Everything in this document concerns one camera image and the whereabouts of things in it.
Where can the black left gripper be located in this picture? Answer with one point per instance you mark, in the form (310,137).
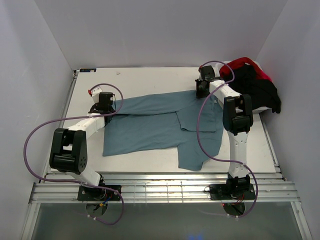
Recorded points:
(95,106)

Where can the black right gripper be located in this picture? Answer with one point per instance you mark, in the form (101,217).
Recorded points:
(199,94)

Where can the blue t shirt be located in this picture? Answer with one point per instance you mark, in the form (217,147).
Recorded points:
(167,120)

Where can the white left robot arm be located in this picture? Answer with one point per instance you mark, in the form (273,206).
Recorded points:
(69,152)

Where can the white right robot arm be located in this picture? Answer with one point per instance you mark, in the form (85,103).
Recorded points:
(237,119)

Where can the white perforated plastic basket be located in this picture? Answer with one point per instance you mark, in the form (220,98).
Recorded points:
(217,68)

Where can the red t shirt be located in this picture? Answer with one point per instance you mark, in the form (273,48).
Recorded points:
(238,63)

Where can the blue label sticker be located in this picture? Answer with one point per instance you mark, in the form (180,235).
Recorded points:
(87,70)

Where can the black t shirt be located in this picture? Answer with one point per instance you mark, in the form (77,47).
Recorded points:
(263,92)

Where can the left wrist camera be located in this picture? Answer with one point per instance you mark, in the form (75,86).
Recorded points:
(94,93)

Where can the aluminium frame rail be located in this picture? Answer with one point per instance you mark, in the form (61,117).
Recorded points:
(168,188)

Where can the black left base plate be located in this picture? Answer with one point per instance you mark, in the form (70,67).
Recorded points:
(115,192)

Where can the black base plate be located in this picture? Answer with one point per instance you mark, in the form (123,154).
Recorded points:
(115,192)
(224,192)

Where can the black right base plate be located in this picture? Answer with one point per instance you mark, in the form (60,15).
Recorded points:
(224,192)

